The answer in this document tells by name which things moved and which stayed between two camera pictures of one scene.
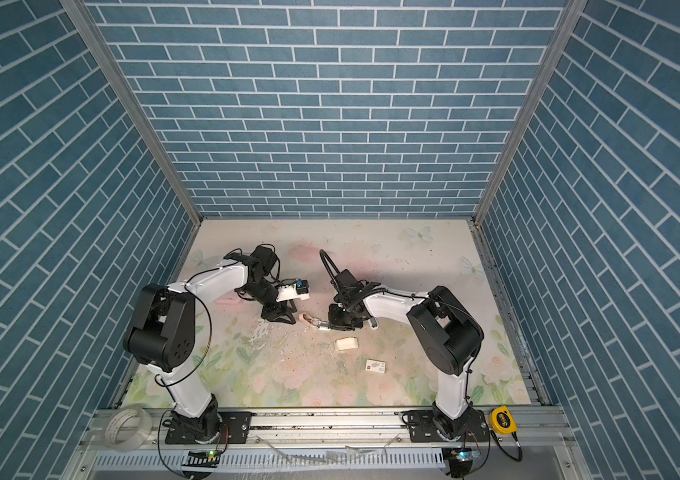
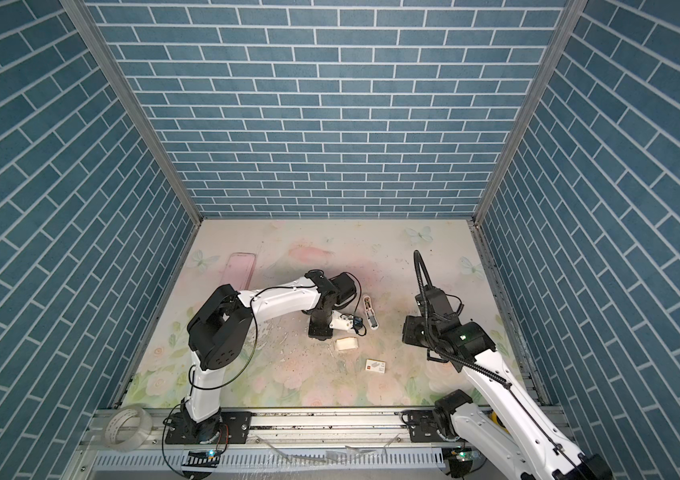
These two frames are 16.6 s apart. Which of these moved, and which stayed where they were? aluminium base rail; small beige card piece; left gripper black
Moved: left gripper black
Stayed: small beige card piece; aluminium base rail
